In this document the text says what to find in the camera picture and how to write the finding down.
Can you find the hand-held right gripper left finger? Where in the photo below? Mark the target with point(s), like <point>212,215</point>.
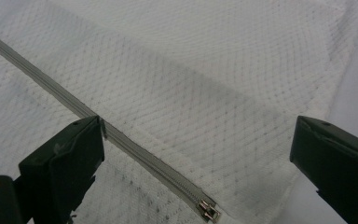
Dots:
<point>62,161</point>

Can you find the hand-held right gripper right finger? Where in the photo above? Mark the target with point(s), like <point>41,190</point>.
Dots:
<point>338,161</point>

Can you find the zipper slider with pull tab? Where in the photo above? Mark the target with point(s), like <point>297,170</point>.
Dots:
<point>209,211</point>

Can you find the white mesh cloth with zipper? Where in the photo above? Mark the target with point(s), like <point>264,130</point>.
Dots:
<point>199,62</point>

